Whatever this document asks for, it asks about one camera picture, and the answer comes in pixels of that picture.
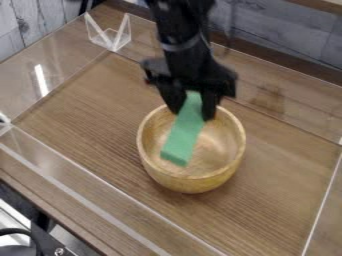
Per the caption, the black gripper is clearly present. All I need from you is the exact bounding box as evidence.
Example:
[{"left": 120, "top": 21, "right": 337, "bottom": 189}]
[{"left": 140, "top": 36, "right": 237, "bottom": 121}]

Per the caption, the green rectangular block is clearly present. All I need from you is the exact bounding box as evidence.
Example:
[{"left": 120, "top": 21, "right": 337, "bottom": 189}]
[{"left": 160, "top": 92, "right": 204, "bottom": 167}]

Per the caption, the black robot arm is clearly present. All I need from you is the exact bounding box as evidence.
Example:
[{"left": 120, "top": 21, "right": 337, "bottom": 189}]
[{"left": 140, "top": 0, "right": 237, "bottom": 121}]

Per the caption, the wooden bowl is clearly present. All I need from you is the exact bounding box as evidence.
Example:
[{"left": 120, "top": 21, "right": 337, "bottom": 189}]
[{"left": 136, "top": 105, "right": 247, "bottom": 194}]

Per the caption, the clear acrylic corner bracket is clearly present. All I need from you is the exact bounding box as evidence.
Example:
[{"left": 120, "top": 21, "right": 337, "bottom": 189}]
[{"left": 84, "top": 13, "right": 132, "bottom": 52}]

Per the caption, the black metal table bracket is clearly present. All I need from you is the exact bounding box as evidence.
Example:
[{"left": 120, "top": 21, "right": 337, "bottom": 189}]
[{"left": 30, "top": 212, "right": 68, "bottom": 256}]

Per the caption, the black cable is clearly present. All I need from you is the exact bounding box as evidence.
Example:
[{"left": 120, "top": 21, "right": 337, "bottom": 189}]
[{"left": 0, "top": 229, "right": 33, "bottom": 243}]

